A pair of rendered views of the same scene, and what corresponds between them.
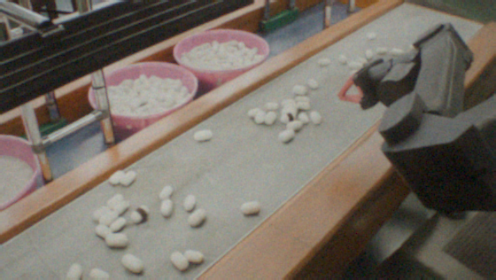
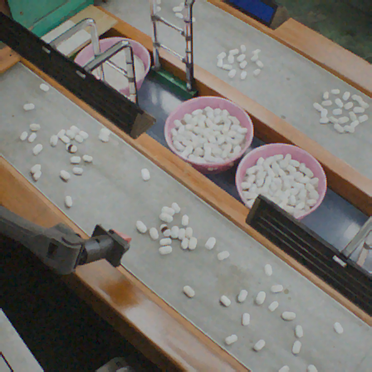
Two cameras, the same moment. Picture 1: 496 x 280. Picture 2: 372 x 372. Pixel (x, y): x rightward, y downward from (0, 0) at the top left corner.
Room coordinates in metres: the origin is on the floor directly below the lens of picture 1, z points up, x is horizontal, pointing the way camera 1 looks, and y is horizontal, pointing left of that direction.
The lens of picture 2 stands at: (1.04, -1.03, 2.31)
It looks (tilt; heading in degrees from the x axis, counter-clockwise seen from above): 55 degrees down; 94
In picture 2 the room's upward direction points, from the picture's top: 2 degrees counter-clockwise
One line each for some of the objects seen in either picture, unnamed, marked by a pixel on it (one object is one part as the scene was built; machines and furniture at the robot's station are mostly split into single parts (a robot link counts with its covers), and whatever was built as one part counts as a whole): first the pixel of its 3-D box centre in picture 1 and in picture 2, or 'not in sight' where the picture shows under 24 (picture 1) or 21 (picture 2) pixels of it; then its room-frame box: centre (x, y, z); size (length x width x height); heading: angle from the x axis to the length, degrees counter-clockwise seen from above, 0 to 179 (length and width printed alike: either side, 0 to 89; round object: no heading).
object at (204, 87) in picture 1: (221, 63); (280, 188); (1.23, 0.07, 0.72); 0.27 x 0.27 x 0.10
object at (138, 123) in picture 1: (144, 103); (208, 138); (1.02, 0.26, 0.72); 0.27 x 0.27 x 0.10
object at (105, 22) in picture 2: not in sight; (70, 36); (0.52, 0.68, 0.77); 0.33 x 0.15 x 0.01; 49
